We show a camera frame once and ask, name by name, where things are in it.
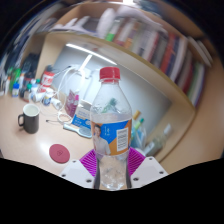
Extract yellow-capped clear glass bottle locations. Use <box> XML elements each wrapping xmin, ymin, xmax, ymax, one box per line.
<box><xmin>131</xmin><ymin>109</ymin><xmax>142</xmax><ymax>134</ymax></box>

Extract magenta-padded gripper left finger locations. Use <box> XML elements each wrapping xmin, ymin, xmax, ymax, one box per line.
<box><xmin>59</xmin><ymin>148</ymin><xmax>99</xmax><ymax>190</ymax></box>

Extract green-capped clear bottle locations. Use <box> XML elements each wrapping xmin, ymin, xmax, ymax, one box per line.
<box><xmin>133</xmin><ymin>118</ymin><xmax>146</xmax><ymax>148</ymax></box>

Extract white cables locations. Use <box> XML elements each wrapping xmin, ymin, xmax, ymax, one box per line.
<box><xmin>54</xmin><ymin>66</ymin><xmax>88</xmax><ymax>124</ymax></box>

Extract green plastic bottle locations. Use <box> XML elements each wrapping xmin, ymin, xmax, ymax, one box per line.
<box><xmin>8</xmin><ymin>68</ymin><xmax>21</xmax><ymax>91</ymax></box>

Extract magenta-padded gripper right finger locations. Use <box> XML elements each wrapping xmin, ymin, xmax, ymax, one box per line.
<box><xmin>127</xmin><ymin>146</ymin><xmax>169</xmax><ymax>189</ymax></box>

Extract clear red-capped water bottle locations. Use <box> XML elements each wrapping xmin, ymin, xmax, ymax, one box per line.
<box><xmin>89</xmin><ymin>66</ymin><xmax>133</xmax><ymax>191</ymax></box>

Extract black mug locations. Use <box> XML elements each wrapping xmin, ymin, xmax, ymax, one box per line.
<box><xmin>17</xmin><ymin>103</ymin><xmax>41</xmax><ymax>135</ymax></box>

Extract tall clear white-capped bottle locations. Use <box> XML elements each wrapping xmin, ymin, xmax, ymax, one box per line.
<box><xmin>143</xmin><ymin>123</ymin><xmax>174</xmax><ymax>158</ymax></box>

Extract blue-capped white bottle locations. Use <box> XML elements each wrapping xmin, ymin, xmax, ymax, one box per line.
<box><xmin>11</xmin><ymin>82</ymin><xmax>20</xmax><ymax>98</ymax></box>

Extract light blue hairbrush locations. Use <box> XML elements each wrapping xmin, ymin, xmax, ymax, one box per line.
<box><xmin>63</xmin><ymin>123</ymin><xmax>93</xmax><ymax>139</ymax></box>

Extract flat round red coaster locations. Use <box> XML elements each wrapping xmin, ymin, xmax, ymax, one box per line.
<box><xmin>48</xmin><ymin>143</ymin><xmax>71</xmax><ymax>164</ymax></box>

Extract blue and white box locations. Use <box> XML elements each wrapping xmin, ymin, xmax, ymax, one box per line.
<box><xmin>71</xmin><ymin>99</ymin><xmax>93</xmax><ymax>129</ymax></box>

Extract red and white can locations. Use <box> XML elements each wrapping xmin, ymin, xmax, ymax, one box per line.
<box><xmin>40</xmin><ymin>70</ymin><xmax>56</xmax><ymax>94</ymax></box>

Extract wooden shelf unit with books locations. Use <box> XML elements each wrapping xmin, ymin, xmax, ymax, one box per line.
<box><xmin>33</xmin><ymin>0</ymin><xmax>214</xmax><ymax>161</ymax></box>

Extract pink pouch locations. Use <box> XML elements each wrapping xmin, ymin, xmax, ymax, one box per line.
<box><xmin>64</xmin><ymin>89</ymin><xmax>81</xmax><ymax>118</ymax></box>

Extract white pill bottle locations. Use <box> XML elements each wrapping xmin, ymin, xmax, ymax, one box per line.
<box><xmin>42</xmin><ymin>91</ymin><xmax>54</xmax><ymax>107</ymax></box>

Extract under-shelf light bar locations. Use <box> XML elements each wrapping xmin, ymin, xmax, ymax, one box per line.
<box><xmin>65</xmin><ymin>43</ymin><xmax>118</xmax><ymax>66</ymax></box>

